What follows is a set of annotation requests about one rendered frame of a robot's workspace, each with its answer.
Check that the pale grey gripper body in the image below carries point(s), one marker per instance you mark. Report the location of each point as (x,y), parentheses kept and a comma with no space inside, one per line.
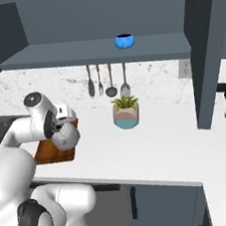
(66,138)

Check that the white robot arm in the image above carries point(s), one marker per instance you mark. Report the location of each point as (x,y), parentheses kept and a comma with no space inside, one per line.
(13,184)

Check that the brown wooden tray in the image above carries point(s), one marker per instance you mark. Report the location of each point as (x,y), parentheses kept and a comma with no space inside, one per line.
(53,154)

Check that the grey base cabinet front panel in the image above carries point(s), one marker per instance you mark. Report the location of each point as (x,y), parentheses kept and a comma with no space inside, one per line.
(112,215)

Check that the blue mug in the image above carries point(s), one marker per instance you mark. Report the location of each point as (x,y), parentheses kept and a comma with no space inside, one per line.
(124,42)

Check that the grey base cabinet door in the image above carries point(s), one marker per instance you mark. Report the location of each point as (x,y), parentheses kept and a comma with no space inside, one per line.
(167,208)

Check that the green plant in pot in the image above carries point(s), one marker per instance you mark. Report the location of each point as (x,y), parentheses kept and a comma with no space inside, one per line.
(127,116)

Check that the hanging slotted spatula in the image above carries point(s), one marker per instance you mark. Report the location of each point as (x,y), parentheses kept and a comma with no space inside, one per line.
(125,90)

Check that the grey wall cabinet body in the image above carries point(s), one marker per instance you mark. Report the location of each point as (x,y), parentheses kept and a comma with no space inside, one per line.
(94,53)

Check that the grey wall socket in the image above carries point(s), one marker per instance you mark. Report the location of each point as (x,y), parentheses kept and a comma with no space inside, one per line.
(184,68)

